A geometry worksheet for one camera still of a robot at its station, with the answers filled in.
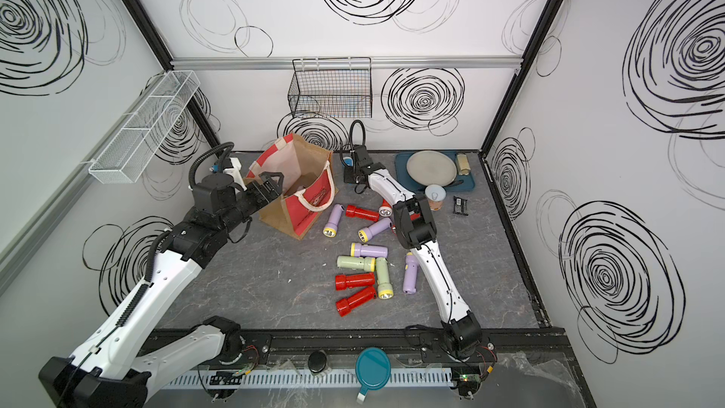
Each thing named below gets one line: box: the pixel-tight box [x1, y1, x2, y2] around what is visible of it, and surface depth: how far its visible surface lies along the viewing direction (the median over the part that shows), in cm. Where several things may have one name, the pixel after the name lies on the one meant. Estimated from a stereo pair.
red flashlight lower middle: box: [335, 272, 375, 291], surface depth 85 cm
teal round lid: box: [354, 346, 392, 405], surface depth 66 cm
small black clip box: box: [453, 195, 469, 217], surface depth 104 cm
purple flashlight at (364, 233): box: [357, 217, 394, 243], surface depth 96 cm
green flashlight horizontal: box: [336, 255, 376, 272], surface depth 88 cm
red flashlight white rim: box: [378, 198, 393, 218], surface depth 101 cm
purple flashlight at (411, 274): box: [403, 251, 419, 295], surface depth 86 cm
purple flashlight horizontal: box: [350, 242, 389, 258], surface depth 91 cm
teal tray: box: [394, 150, 476, 193], surface depth 115 cm
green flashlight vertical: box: [375, 256, 394, 300], surface depth 85 cm
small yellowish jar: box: [456, 153, 472, 176], surface depth 114 cm
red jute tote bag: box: [245, 133, 339, 240], surface depth 94 cm
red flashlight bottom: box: [335, 286, 377, 318], surface depth 82 cm
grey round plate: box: [405, 150, 458, 187], surface depth 116 cm
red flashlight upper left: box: [345, 204, 381, 222], surface depth 101 cm
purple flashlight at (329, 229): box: [322, 203, 345, 238], surface depth 98 cm
